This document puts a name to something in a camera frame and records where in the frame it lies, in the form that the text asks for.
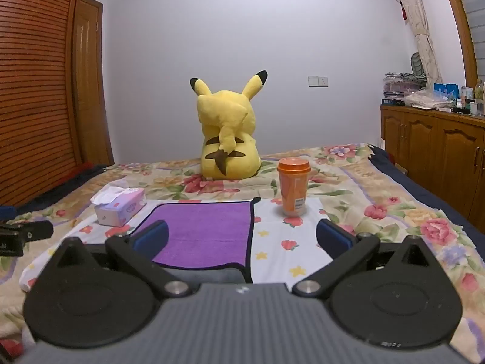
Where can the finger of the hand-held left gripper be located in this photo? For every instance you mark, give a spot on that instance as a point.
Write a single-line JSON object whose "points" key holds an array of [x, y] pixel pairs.
{"points": [[36, 230]]}

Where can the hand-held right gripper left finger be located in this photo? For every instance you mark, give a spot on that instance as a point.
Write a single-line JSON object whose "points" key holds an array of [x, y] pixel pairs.
{"points": [[151, 239]]}

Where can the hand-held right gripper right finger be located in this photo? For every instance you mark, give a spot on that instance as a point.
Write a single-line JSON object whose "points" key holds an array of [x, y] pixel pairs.
{"points": [[333, 237]]}

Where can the purple towel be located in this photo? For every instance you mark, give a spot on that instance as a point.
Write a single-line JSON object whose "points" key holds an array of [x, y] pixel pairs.
{"points": [[201, 231]]}

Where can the tissue box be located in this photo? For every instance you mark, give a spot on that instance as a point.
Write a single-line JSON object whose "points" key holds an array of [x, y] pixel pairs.
{"points": [[121, 209]]}

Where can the white strawberry print cloth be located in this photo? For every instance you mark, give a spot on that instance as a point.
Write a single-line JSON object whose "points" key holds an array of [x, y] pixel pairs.
{"points": [[280, 242]]}

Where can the orange lidded cup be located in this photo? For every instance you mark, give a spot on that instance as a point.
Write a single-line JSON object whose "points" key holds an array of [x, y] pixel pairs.
{"points": [[291, 189]]}

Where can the wooden cabinet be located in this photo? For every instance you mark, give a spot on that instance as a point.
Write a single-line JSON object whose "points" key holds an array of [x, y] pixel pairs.
{"points": [[432, 148]]}

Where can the yellow plush toy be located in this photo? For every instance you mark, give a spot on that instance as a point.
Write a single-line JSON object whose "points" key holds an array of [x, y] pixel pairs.
{"points": [[227, 121]]}

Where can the wooden louvered wardrobe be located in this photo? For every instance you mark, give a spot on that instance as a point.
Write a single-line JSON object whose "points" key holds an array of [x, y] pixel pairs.
{"points": [[34, 83]]}

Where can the flat black box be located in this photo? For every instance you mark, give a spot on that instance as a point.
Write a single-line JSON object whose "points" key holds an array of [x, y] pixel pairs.
{"points": [[392, 102]]}

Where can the wooden door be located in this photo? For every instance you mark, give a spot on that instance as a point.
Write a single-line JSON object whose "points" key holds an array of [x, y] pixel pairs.
{"points": [[89, 83]]}

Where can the clear plastic bag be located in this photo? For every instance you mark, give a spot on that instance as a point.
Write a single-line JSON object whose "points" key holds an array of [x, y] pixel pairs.
{"points": [[424, 99]]}

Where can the clutter on cabinet top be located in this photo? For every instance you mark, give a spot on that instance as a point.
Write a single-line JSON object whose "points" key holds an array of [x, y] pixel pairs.
{"points": [[401, 85]]}

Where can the small white bottle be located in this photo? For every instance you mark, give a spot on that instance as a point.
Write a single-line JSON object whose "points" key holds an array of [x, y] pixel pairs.
{"points": [[459, 105]]}

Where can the blue paper bag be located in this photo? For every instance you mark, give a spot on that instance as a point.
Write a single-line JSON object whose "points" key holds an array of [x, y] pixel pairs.
{"points": [[447, 91]]}

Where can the dark green fan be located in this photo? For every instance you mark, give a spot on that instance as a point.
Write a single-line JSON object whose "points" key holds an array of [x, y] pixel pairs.
{"points": [[417, 64]]}

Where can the yellow-green bottle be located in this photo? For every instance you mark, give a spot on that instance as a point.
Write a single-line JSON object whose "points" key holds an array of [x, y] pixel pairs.
{"points": [[479, 94]]}

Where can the patterned curtain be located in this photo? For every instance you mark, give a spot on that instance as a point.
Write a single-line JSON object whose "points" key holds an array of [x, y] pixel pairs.
{"points": [[416, 19]]}

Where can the window blinds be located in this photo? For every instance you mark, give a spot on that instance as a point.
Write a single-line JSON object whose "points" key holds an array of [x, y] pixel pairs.
{"points": [[475, 11]]}

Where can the white wall switch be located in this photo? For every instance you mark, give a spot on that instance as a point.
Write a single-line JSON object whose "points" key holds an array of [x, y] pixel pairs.
{"points": [[318, 81]]}

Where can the wooden window frame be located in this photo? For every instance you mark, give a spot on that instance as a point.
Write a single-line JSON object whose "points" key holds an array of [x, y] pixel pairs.
{"points": [[460, 22]]}

